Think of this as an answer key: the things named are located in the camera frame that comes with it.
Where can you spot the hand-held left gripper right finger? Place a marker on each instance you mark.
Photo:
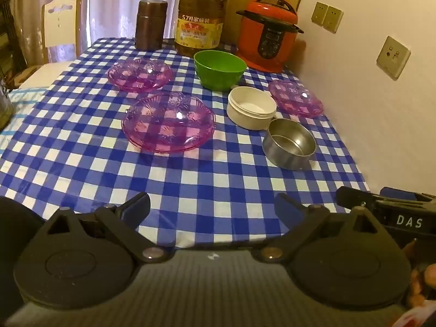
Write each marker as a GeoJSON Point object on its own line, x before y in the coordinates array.
{"type": "Point", "coordinates": [289, 208]}

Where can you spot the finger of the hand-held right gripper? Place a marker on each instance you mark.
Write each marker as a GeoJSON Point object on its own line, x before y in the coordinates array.
{"type": "Point", "coordinates": [354, 197]}
{"type": "Point", "coordinates": [405, 194]}

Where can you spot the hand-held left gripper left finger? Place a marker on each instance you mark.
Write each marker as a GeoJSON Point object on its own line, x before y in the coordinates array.
{"type": "Point", "coordinates": [136, 208]}

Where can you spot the stainless steel bowl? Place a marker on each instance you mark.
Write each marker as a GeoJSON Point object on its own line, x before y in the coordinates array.
{"type": "Point", "coordinates": [289, 146]}

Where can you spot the pink glass plate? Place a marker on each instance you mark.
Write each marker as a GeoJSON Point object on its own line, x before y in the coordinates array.
{"type": "Point", "coordinates": [168, 122]}
{"type": "Point", "coordinates": [296, 98]}
{"type": "Point", "coordinates": [139, 75]}

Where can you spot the white plastic bowl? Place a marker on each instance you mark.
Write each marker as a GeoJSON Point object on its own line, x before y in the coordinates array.
{"type": "Point", "coordinates": [250, 109]}

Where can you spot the green plastic bowl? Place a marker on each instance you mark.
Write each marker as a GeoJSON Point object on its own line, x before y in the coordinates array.
{"type": "Point", "coordinates": [219, 71]}

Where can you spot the person's right hand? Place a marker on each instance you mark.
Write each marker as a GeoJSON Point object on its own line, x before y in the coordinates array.
{"type": "Point", "coordinates": [422, 279]}

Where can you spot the blue white checkered tablecloth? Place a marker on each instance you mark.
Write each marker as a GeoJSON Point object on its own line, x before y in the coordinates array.
{"type": "Point", "coordinates": [102, 177]}

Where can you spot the light blue patterned tablecloth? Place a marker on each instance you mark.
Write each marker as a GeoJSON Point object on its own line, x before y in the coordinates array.
{"type": "Point", "coordinates": [24, 98]}

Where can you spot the stainless steel steamer pot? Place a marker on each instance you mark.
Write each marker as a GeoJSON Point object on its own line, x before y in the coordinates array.
{"type": "Point", "coordinates": [5, 105]}

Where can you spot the red electric pressure cooker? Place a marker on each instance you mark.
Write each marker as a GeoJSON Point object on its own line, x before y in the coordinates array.
{"type": "Point", "coordinates": [265, 37]}

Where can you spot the brown cylindrical canister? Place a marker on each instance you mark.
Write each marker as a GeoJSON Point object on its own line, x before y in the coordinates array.
{"type": "Point", "coordinates": [151, 27]}

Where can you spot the large cooking oil bottle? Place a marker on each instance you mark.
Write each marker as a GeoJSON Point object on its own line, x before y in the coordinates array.
{"type": "Point", "coordinates": [201, 24]}

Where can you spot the white wooden chair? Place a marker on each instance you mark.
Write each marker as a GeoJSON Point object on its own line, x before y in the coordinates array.
{"type": "Point", "coordinates": [61, 20]}

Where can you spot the sheer lilac curtain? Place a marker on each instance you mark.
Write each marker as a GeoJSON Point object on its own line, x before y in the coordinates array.
{"type": "Point", "coordinates": [119, 3]}

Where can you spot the dark folding rack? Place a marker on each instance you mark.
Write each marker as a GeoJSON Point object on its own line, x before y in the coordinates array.
{"type": "Point", "coordinates": [10, 34]}

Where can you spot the beige wall socket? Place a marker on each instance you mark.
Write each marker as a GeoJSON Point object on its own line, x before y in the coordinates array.
{"type": "Point", "coordinates": [319, 13]}
{"type": "Point", "coordinates": [332, 19]}
{"type": "Point", "coordinates": [393, 58]}

